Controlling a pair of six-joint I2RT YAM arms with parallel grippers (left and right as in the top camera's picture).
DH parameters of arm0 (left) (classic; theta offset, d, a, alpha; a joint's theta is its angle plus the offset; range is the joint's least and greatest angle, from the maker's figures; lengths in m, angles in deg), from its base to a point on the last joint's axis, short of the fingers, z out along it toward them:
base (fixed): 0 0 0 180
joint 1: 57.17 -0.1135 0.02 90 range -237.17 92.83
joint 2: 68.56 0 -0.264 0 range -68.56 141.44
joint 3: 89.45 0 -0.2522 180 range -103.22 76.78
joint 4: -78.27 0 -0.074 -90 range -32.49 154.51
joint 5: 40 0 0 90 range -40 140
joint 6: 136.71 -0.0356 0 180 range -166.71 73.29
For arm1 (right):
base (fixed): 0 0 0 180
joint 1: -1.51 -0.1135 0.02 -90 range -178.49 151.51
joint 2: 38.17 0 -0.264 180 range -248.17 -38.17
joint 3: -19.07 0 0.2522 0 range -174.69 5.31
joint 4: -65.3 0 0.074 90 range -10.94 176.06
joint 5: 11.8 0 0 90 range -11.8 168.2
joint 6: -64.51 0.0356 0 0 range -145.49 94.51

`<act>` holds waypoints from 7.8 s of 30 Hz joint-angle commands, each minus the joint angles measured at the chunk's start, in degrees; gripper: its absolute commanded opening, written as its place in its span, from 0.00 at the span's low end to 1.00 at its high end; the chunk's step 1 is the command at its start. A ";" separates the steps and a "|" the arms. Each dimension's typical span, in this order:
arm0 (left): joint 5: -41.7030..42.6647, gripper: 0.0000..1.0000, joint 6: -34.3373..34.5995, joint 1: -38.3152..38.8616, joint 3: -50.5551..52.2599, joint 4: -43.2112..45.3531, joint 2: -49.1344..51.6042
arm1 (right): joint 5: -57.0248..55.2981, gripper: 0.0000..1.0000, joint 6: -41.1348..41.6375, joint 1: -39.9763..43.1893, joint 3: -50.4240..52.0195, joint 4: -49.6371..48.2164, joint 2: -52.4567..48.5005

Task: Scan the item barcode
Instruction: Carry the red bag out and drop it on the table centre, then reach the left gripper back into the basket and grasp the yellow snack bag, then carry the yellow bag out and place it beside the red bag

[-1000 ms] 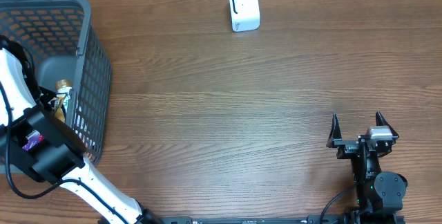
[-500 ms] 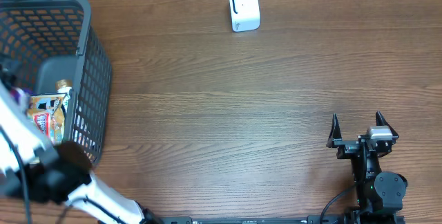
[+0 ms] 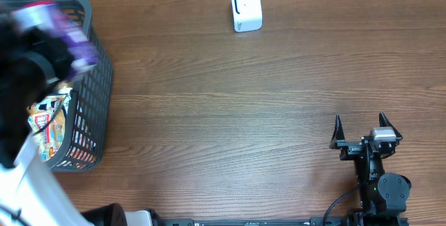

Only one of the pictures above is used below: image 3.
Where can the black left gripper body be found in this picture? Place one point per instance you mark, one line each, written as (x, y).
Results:
(39, 67)

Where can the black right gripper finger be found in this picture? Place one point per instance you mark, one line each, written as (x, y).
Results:
(384, 122)
(338, 134)

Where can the grey plastic mesh basket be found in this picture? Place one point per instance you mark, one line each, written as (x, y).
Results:
(86, 123)

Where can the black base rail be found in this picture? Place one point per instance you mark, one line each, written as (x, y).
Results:
(159, 221)

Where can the yellow wet wipes pack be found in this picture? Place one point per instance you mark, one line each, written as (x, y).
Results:
(47, 120)

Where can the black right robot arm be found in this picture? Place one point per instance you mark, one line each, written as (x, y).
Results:
(383, 195)

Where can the white barcode scanner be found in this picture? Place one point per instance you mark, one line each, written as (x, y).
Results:
(247, 15)

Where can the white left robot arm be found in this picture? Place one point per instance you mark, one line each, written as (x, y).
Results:
(30, 194)

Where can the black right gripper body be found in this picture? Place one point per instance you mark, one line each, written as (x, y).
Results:
(350, 148)

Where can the red purple pad pack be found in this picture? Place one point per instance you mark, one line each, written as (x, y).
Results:
(47, 17)

